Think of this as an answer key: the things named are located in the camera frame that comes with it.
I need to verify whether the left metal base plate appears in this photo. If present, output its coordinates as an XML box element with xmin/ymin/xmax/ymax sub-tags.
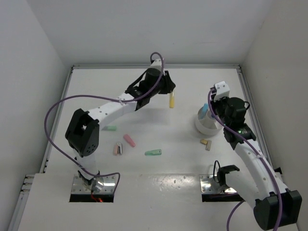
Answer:
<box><xmin>71</xmin><ymin>175</ymin><xmax>116</xmax><ymax>194</ymax></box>

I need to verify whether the green highlighter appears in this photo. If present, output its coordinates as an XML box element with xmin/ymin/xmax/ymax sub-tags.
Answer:
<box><xmin>102</xmin><ymin>126</ymin><xmax>117</xmax><ymax>131</ymax></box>

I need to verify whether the metal base plate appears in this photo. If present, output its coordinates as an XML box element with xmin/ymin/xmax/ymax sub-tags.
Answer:
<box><xmin>71</xmin><ymin>175</ymin><xmax>116</xmax><ymax>194</ymax></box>
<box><xmin>199</xmin><ymin>174</ymin><xmax>237</xmax><ymax>194</ymax></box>

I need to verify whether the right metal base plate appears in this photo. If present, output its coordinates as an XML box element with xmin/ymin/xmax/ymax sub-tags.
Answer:
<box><xmin>199</xmin><ymin>174</ymin><xmax>237</xmax><ymax>194</ymax></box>

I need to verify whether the blue highlighter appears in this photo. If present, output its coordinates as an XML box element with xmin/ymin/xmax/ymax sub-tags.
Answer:
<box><xmin>198</xmin><ymin>103</ymin><xmax>208</xmax><ymax>120</ymax></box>

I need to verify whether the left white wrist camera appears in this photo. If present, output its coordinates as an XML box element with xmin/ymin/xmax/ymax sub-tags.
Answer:
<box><xmin>150</xmin><ymin>58</ymin><xmax>164</xmax><ymax>71</ymax></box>

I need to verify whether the pink eraser case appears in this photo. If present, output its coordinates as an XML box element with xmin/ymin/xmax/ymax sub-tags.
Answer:
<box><xmin>123</xmin><ymin>134</ymin><xmax>136</xmax><ymax>147</ymax></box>

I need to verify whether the yellow highlighter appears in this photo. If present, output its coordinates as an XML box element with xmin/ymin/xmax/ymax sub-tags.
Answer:
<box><xmin>169</xmin><ymin>92</ymin><xmax>175</xmax><ymax>108</ymax></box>

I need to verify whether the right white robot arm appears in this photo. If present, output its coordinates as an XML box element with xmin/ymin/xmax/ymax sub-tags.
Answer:
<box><xmin>208</xmin><ymin>93</ymin><xmax>302</xmax><ymax>231</ymax></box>

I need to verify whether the green utility knife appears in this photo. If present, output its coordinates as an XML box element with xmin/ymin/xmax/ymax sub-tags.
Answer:
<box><xmin>145</xmin><ymin>149</ymin><xmax>162</xmax><ymax>156</ymax></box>

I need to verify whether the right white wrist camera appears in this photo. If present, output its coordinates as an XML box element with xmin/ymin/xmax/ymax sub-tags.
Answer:
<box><xmin>213</xmin><ymin>81</ymin><xmax>230</xmax><ymax>102</ymax></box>

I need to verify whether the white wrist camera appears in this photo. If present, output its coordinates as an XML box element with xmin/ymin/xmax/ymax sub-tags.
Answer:
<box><xmin>150</xmin><ymin>58</ymin><xmax>164</xmax><ymax>71</ymax></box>
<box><xmin>213</xmin><ymin>81</ymin><xmax>230</xmax><ymax>102</ymax></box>

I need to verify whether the white round divided container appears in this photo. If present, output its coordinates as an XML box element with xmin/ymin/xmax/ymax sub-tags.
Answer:
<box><xmin>194</xmin><ymin>107</ymin><xmax>222</xmax><ymax>136</ymax></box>

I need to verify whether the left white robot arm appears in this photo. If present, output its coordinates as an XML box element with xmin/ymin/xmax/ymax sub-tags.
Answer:
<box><xmin>65</xmin><ymin>67</ymin><xmax>176</xmax><ymax>185</ymax></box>

